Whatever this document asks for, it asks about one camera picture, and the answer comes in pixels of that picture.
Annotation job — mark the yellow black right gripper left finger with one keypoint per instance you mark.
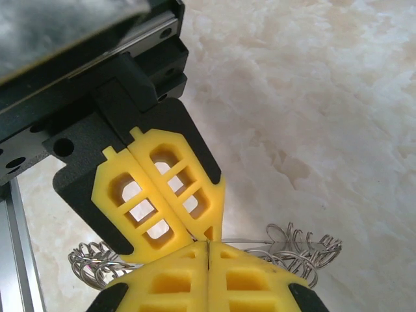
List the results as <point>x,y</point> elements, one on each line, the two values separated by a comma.
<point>169,269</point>

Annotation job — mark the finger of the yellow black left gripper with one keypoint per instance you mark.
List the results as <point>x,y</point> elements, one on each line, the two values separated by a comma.
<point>81,182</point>
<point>195,152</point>

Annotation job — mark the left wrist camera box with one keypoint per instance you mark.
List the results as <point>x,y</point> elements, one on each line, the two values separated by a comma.
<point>65,29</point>

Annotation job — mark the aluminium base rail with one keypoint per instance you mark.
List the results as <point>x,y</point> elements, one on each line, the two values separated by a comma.
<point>16,260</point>

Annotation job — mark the numbered metal disc with keyrings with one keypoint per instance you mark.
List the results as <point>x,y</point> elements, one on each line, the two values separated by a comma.
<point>274,248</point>

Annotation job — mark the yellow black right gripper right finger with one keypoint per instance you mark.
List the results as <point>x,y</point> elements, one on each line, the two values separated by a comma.
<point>250,269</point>

